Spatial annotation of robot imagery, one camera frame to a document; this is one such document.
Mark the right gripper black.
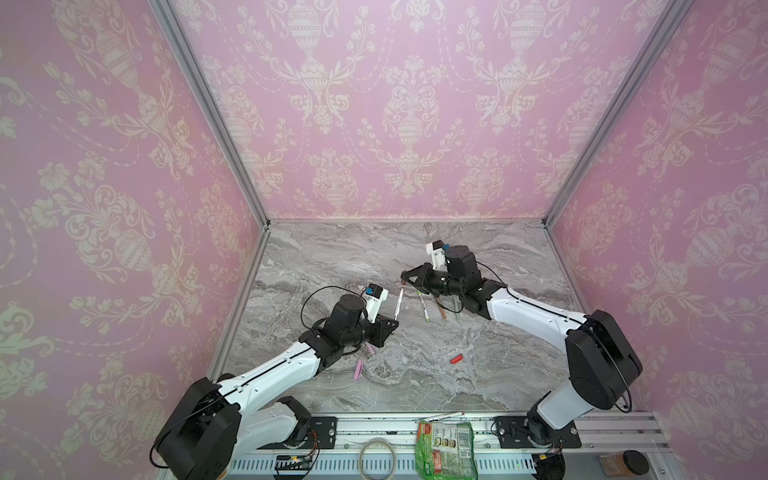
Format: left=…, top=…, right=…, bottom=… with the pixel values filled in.
left=402, top=264, right=468, bottom=300

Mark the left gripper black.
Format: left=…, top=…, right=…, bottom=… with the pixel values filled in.
left=342, top=313, right=402, bottom=349

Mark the white marker pink tip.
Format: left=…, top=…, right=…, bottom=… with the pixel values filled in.
left=418, top=411, right=466, bottom=423

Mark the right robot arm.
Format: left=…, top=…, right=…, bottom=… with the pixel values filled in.
left=400, top=241, right=643, bottom=447

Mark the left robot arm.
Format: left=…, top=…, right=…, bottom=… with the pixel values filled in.
left=149, top=284, right=399, bottom=479

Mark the green snack bag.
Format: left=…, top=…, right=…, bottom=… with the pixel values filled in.
left=414, top=421, right=478, bottom=480

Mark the brown jar black lid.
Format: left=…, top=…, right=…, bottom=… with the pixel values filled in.
left=599, top=450, right=650, bottom=478

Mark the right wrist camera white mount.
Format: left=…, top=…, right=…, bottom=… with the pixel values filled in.
left=426, top=240, right=447, bottom=271

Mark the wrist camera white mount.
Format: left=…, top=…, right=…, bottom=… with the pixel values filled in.
left=426, top=240, right=447, bottom=271
left=363, top=283, right=389, bottom=324

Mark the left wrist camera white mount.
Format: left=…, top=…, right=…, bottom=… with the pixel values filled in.
left=363, top=283, right=389, bottom=324

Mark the aluminium front rail frame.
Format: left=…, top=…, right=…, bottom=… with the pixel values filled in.
left=221, top=411, right=684, bottom=479

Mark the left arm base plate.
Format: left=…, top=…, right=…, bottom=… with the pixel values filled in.
left=260, top=416, right=338, bottom=450

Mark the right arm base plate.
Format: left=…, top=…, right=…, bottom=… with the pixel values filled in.
left=490, top=415, right=582, bottom=450

